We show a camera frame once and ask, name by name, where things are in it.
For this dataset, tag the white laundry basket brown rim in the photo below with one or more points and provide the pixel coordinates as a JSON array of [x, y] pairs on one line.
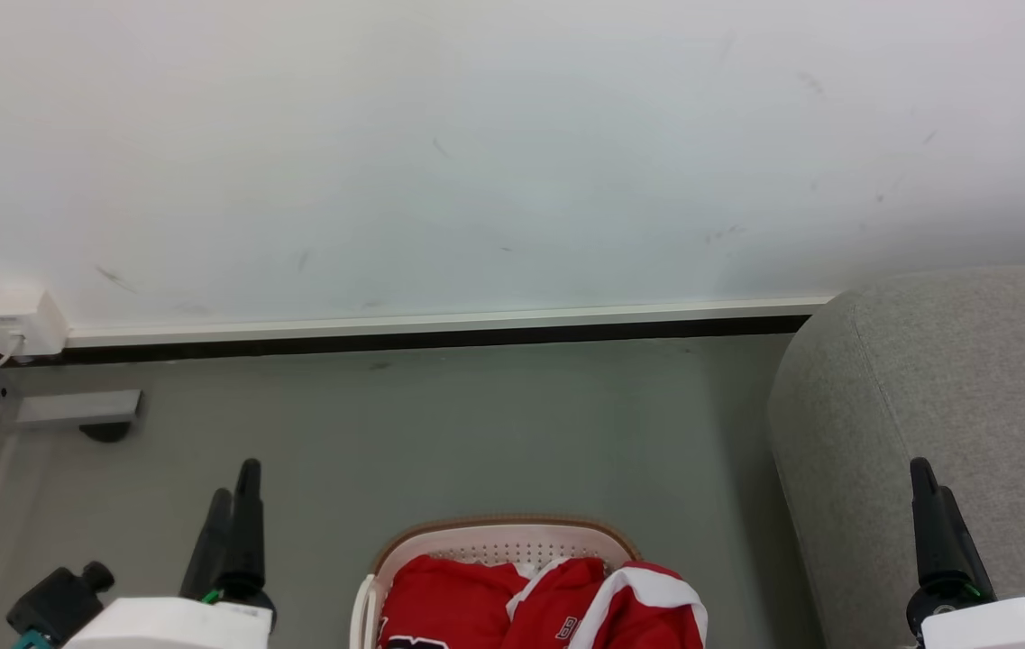
[[494, 541]]

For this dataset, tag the white wall socket box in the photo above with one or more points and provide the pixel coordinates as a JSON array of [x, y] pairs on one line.
[[21, 317]]

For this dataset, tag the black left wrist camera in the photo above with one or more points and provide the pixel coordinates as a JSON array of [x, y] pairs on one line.
[[57, 599]]

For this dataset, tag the black partition foot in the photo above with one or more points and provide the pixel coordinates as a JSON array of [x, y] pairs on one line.
[[105, 432]]

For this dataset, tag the grey fabric sofa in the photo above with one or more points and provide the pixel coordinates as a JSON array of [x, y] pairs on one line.
[[945, 379]]

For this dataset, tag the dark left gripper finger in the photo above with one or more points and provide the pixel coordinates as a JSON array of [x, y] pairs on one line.
[[249, 523], [211, 550]]

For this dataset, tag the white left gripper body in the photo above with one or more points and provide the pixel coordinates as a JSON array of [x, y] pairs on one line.
[[178, 626]]

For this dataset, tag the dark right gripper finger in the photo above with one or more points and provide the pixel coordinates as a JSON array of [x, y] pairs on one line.
[[970, 563], [931, 532]]

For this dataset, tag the teal left camera connector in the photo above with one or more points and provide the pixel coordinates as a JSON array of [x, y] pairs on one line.
[[30, 641]]

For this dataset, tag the black skirting strip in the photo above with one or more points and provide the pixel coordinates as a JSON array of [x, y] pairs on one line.
[[404, 342]]

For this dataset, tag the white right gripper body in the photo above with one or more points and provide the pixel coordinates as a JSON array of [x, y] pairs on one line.
[[1017, 626]]

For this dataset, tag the white skirting rail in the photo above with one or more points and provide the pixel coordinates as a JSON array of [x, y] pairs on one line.
[[440, 323]]

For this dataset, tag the red jersey with white trim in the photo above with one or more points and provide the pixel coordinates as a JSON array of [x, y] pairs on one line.
[[629, 613]]

